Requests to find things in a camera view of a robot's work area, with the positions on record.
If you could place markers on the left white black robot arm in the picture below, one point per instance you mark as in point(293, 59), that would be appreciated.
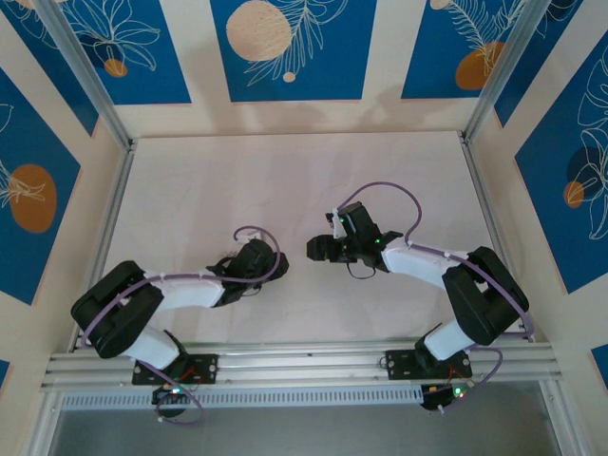
point(190, 294)

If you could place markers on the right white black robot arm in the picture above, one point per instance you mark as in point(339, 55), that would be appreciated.
point(418, 266)

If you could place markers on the grey metal panel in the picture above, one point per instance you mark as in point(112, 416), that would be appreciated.
point(309, 432)

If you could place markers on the aluminium base rail beam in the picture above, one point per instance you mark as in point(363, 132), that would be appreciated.
point(309, 361)

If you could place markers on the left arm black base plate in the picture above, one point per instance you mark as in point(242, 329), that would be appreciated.
point(209, 368)

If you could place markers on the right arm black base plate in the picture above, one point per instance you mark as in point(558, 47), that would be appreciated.
point(394, 363)

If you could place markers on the aluminium table side rail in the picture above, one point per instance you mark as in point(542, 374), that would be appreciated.
point(114, 199)
point(482, 190)

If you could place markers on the aluminium corner post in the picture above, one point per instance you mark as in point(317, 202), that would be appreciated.
point(506, 66)
point(84, 66)

